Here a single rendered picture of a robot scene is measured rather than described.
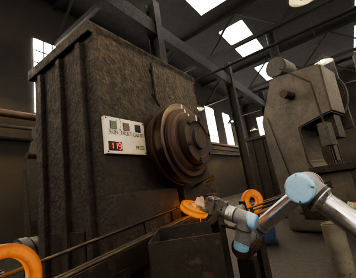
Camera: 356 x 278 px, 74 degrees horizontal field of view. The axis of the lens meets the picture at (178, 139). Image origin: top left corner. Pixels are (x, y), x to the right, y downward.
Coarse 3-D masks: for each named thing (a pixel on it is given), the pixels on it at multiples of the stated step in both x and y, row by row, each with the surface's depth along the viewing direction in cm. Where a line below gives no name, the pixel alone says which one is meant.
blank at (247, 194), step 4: (244, 192) 161; (248, 192) 159; (252, 192) 160; (256, 192) 161; (244, 196) 158; (248, 196) 158; (252, 196) 162; (256, 196) 160; (260, 196) 161; (244, 200) 157; (248, 200) 158; (256, 200) 161; (260, 200) 161; (248, 204) 157; (256, 204) 160; (260, 208) 159; (256, 212) 157
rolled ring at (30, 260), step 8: (0, 248) 59; (8, 248) 61; (16, 248) 62; (24, 248) 63; (0, 256) 59; (8, 256) 60; (16, 256) 62; (24, 256) 63; (32, 256) 64; (24, 264) 64; (32, 264) 64; (40, 264) 66; (32, 272) 64; (40, 272) 65
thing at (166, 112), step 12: (168, 108) 131; (180, 108) 141; (156, 120) 128; (156, 132) 123; (156, 144) 122; (168, 156) 120; (168, 168) 123; (204, 168) 147; (180, 180) 130; (192, 180) 133
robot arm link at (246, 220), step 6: (234, 210) 115; (240, 210) 114; (234, 216) 114; (240, 216) 112; (246, 216) 111; (252, 216) 110; (234, 222) 114; (240, 222) 112; (246, 222) 110; (252, 222) 108; (240, 228) 112; (246, 228) 111; (252, 228) 109
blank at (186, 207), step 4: (184, 200) 133; (188, 200) 135; (184, 204) 127; (188, 204) 129; (180, 208) 128; (184, 208) 125; (188, 208) 123; (192, 208) 125; (196, 208) 133; (184, 212) 124; (188, 212) 123; (192, 212) 122; (196, 212) 122; (200, 212) 123; (204, 212) 124; (192, 216) 122; (196, 216) 122; (200, 216) 123; (204, 216) 124
